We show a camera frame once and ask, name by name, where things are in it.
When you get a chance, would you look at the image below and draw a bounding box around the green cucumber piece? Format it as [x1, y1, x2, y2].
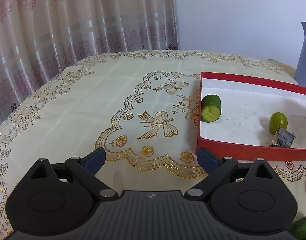
[201, 94, 221, 122]

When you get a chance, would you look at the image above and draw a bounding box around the green pepper piece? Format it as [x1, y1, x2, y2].
[289, 216, 306, 239]

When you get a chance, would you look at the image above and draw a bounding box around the green round fruit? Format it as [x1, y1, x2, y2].
[269, 112, 288, 135]

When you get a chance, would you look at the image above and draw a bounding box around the pink floral curtain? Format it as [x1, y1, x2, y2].
[0, 0, 177, 124]

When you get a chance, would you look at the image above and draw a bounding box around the red shallow tray box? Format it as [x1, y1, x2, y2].
[196, 72, 306, 161]

